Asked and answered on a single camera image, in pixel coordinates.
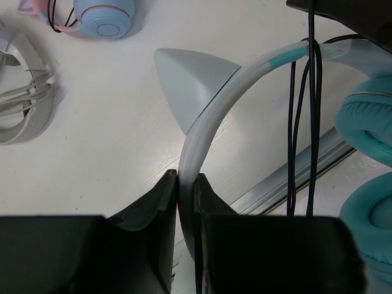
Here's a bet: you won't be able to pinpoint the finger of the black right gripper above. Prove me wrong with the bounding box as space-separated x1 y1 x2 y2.
286 0 391 53

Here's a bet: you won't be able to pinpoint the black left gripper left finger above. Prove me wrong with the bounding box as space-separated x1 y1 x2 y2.
1 170 178 293

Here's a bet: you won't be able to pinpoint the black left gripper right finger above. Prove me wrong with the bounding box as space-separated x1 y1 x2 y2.
193 174 367 293

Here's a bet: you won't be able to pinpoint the black headphone audio cable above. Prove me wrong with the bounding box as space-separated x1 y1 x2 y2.
286 0 362 217

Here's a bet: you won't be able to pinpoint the teal white cat-ear headphones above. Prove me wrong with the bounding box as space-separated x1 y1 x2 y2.
154 38 391 281

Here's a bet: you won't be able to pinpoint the pink blue cat-ear headphones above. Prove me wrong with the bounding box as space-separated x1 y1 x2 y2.
17 0 135 39

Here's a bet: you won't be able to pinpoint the grey over-ear headphones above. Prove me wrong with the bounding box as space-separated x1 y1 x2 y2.
1 21 56 145

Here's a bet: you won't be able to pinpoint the aluminium mounting rail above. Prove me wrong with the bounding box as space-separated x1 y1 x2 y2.
229 127 359 217

